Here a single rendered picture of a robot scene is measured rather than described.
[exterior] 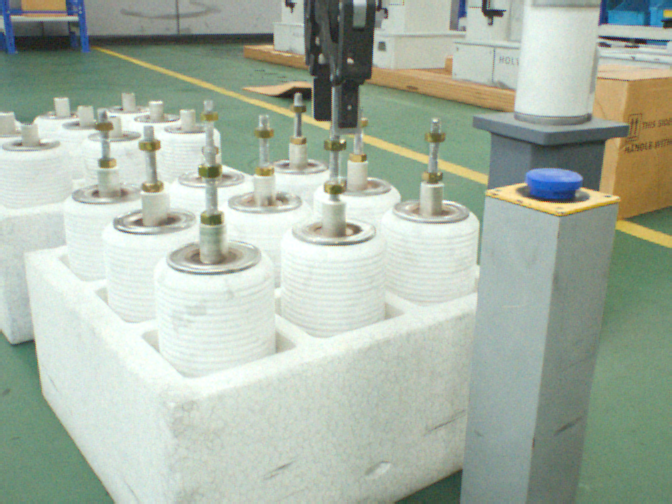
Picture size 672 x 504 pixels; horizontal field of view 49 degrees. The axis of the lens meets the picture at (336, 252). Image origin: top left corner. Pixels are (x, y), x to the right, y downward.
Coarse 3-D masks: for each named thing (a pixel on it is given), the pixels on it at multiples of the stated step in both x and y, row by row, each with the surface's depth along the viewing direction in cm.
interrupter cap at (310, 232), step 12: (300, 228) 66; (312, 228) 66; (348, 228) 67; (360, 228) 66; (372, 228) 65; (300, 240) 63; (312, 240) 62; (324, 240) 62; (336, 240) 62; (348, 240) 62; (360, 240) 62
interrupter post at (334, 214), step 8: (328, 200) 64; (344, 200) 64; (328, 208) 64; (336, 208) 64; (344, 208) 64; (328, 216) 64; (336, 216) 64; (344, 216) 64; (328, 224) 64; (336, 224) 64; (344, 224) 65; (328, 232) 64; (336, 232) 64; (344, 232) 65
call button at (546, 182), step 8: (544, 168) 55; (552, 168) 55; (528, 176) 53; (536, 176) 53; (544, 176) 53; (552, 176) 53; (560, 176) 53; (568, 176) 53; (576, 176) 53; (528, 184) 54; (536, 184) 53; (544, 184) 52; (552, 184) 52; (560, 184) 52; (568, 184) 52; (576, 184) 52; (536, 192) 53; (544, 192) 53; (552, 192) 53; (560, 192) 53; (568, 192) 53
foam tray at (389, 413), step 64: (64, 256) 81; (64, 320) 71; (384, 320) 70; (448, 320) 66; (64, 384) 76; (128, 384) 58; (192, 384) 54; (256, 384) 55; (320, 384) 59; (384, 384) 63; (448, 384) 69; (128, 448) 61; (192, 448) 53; (256, 448) 57; (320, 448) 61; (384, 448) 66; (448, 448) 71
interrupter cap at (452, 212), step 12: (396, 204) 73; (408, 204) 73; (444, 204) 73; (456, 204) 73; (396, 216) 70; (408, 216) 69; (420, 216) 69; (432, 216) 71; (444, 216) 70; (456, 216) 70; (468, 216) 70
